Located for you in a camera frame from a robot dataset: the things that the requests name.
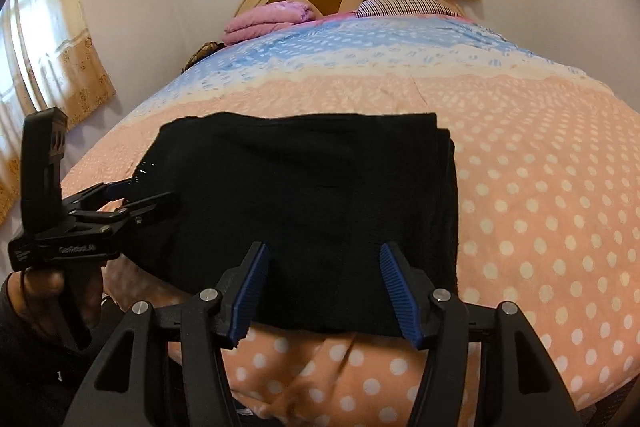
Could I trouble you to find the person's left hand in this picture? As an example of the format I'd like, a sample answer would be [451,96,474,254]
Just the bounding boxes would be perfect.
[20,264,104,333]

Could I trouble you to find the polka dot bed quilt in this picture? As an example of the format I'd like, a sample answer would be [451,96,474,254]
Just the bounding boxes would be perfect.
[60,14,640,427]

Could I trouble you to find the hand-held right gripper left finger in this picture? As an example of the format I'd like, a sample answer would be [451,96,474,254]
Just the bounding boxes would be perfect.
[60,241,272,427]

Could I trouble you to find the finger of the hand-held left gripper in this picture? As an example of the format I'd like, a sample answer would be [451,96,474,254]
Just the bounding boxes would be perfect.
[70,192,177,229]
[62,179,138,214]

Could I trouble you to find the brown patterned cloth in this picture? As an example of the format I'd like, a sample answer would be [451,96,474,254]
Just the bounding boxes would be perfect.
[181,41,227,74]

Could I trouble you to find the folded pink blanket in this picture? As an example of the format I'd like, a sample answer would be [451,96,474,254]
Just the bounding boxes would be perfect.
[223,2,317,46]

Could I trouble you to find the black pants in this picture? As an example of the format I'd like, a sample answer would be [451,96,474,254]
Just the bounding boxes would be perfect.
[122,111,460,339]

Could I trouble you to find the short beige floral curtain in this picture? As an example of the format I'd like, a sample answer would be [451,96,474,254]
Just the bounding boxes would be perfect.
[0,0,117,223]

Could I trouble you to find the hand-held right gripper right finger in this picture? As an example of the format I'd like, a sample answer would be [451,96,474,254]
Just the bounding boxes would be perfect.
[379,241,583,427]

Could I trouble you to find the striped pillow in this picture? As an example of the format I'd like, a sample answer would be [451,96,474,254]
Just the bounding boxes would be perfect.
[355,0,466,18]

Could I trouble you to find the person's left forearm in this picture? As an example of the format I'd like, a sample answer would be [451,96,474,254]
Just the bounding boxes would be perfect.
[0,279,88,427]

